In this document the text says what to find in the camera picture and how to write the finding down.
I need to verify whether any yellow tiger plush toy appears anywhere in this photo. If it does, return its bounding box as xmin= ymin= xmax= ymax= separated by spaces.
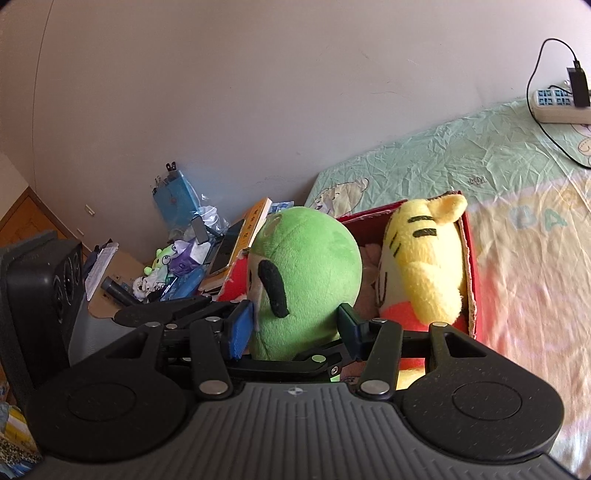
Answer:
xmin=376 ymin=194 xmax=467 ymax=332

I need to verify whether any pink-brown teddy bear plush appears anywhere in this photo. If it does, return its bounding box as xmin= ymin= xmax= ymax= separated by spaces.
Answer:
xmin=341 ymin=243 xmax=382 ymax=385

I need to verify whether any wooden door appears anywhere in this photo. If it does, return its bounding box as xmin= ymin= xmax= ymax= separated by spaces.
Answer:
xmin=0 ymin=187 xmax=78 ymax=247

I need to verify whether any green pear plush toy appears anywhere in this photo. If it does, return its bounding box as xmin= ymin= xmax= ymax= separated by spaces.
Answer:
xmin=247 ymin=207 xmax=363 ymax=361

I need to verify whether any white power strip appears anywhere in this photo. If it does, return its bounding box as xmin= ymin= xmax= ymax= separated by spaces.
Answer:
xmin=530 ymin=88 xmax=591 ymax=125

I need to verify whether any green yellow cartoon bedsheet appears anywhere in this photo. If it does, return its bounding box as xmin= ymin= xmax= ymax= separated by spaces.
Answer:
xmin=307 ymin=101 xmax=590 ymax=478

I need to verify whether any blue plastic file bag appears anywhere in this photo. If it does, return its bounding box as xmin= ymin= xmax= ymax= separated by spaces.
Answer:
xmin=152 ymin=162 xmax=228 ymax=241

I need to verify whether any black cylinder bottle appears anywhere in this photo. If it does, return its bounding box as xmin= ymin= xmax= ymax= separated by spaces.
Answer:
xmin=101 ymin=276 xmax=139 ymax=307

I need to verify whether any blue pencil case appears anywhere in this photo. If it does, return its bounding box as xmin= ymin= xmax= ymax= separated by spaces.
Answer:
xmin=160 ymin=266 xmax=205 ymax=301

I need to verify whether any purple tissue pack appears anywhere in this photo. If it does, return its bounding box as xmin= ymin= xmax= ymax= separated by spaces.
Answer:
xmin=168 ymin=239 xmax=211 ymax=277

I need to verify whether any blue book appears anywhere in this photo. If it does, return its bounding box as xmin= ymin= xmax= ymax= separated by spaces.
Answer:
xmin=269 ymin=201 xmax=294 ymax=214

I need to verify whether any black charger cable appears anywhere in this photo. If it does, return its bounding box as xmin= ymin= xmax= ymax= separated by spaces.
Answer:
xmin=526 ymin=37 xmax=591 ymax=171

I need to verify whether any smartphone on books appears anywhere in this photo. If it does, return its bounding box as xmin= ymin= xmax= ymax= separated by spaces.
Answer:
xmin=208 ymin=219 xmax=245 ymax=275

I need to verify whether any yellow book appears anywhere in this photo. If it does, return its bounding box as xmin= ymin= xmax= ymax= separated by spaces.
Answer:
xmin=198 ymin=197 xmax=273 ymax=292

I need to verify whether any red cardboard box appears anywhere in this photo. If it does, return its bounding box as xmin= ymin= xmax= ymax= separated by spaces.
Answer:
xmin=216 ymin=191 xmax=482 ymax=370

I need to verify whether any black charger adapter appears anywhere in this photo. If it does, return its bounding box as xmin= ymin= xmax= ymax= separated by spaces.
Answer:
xmin=567 ymin=65 xmax=590 ymax=108

